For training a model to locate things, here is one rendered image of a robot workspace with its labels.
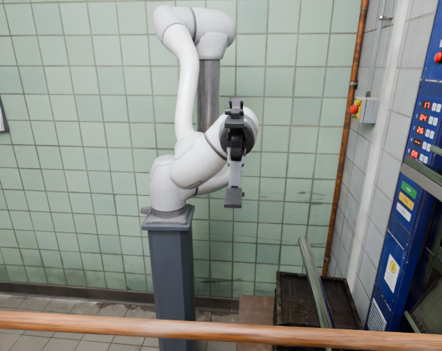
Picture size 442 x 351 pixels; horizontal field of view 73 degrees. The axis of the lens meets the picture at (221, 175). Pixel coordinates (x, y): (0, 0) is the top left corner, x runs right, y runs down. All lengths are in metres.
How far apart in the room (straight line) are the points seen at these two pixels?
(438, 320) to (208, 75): 1.08
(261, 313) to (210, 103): 0.96
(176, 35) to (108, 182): 1.17
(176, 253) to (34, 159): 1.20
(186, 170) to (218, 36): 0.61
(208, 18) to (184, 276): 1.08
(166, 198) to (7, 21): 1.35
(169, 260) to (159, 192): 0.32
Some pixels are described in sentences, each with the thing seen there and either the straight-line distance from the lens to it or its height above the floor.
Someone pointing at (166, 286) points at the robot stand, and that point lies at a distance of 1.49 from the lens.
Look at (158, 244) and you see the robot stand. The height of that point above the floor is 0.90.
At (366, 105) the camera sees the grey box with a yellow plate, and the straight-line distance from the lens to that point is 1.39.
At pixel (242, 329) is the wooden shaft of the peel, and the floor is 1.21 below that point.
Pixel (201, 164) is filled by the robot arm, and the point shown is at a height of 1.40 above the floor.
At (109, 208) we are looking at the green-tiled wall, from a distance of 2.07.
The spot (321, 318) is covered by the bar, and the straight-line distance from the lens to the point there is 0.68.
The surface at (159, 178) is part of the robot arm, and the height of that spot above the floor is 1.21.
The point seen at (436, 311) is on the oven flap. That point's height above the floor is 1.01.
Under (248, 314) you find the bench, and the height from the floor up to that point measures 0.58.
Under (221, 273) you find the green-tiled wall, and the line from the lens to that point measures 2.13.
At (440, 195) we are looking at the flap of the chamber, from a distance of 0.73.
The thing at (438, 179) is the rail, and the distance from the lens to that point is 0.74.
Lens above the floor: 1.64
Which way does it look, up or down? 21 degrees down
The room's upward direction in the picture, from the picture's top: straight up
